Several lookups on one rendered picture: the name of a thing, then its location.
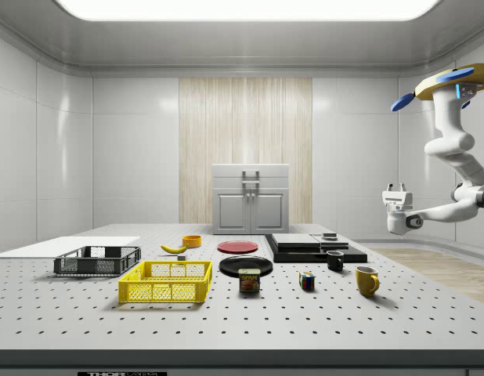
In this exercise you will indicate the puzzle cube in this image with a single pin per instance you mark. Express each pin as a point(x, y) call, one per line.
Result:
point(307, 281)

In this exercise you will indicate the black mug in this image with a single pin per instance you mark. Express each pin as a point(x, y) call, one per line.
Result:
point(334, 261)

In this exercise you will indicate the white cabinet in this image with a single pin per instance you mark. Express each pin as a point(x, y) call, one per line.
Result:
point(250, 203)

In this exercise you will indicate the yellow mug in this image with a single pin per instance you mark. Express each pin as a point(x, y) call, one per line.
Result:
point(365, 282)

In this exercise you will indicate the black stove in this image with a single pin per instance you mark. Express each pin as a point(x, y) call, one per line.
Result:
point(304, 246)

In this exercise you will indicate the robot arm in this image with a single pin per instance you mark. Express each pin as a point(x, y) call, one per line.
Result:
point(449, 117)

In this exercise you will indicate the flat-sided can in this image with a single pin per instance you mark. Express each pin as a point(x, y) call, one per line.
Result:
point(249, 281)

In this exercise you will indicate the yellow bowl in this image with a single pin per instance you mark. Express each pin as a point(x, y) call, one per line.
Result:
point(192, 242)

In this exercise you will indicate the drone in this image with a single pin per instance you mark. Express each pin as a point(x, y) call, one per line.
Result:
point(430, 84)

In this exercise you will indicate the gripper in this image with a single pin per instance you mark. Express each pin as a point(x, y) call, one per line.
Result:
point(398, 199)

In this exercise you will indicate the banana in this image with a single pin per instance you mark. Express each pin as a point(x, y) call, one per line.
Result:
point(174, 249)

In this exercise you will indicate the red plate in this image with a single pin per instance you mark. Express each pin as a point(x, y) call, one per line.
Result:
point(237, 246)

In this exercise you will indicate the black plate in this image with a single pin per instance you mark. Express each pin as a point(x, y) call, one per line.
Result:
point(234, 264)

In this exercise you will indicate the dark grey basket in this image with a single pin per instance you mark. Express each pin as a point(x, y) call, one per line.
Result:
point(69, 265)

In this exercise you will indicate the white board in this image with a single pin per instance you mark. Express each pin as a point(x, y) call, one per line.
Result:
point(62, 246)

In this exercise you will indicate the yellow basket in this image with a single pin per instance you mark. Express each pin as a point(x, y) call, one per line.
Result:
point(160, 291)

